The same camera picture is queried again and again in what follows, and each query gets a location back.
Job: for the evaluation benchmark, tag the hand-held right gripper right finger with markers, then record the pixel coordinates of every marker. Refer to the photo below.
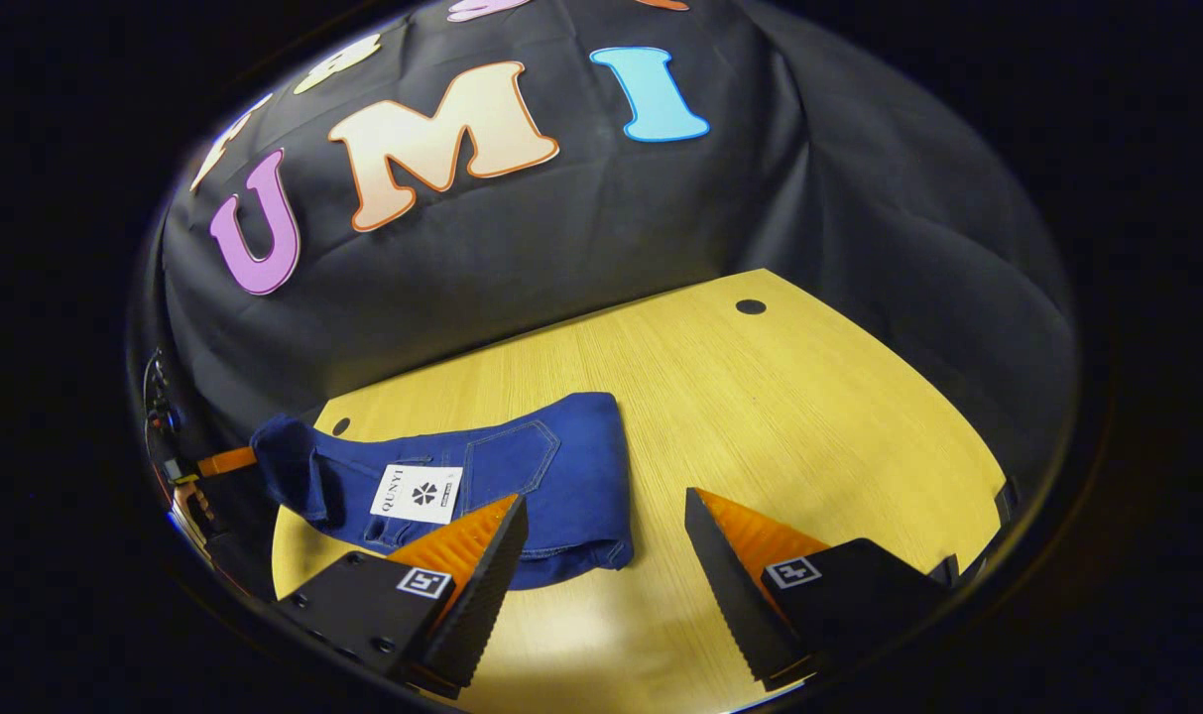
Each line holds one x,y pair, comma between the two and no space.
735,605

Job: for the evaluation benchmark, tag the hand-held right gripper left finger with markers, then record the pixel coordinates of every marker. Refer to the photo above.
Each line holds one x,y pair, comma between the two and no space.
482,595

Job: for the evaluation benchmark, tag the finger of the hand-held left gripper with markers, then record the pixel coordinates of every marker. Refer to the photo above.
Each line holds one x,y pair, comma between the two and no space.
229,461

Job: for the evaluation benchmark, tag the blue denim jeans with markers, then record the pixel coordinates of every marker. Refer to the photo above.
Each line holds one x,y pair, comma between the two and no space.
561,476

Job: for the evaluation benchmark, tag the black backdrop cloth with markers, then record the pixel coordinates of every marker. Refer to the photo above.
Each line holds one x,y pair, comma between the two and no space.
561,248

